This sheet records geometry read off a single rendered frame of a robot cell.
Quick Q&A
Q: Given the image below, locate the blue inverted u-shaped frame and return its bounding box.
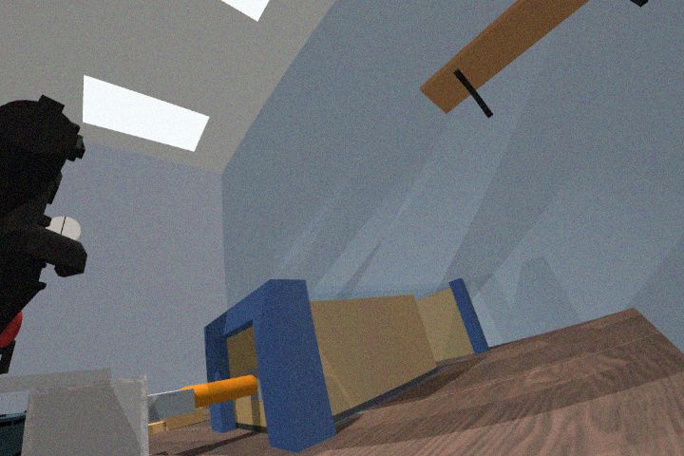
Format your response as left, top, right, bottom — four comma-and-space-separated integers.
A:
204, 279, 315, 452

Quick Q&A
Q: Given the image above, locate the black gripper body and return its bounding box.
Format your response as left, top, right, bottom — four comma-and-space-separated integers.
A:
0, 187, 87, 281

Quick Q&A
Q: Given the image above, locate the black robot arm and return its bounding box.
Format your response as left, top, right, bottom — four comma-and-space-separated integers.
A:
0, 95, 86, 209

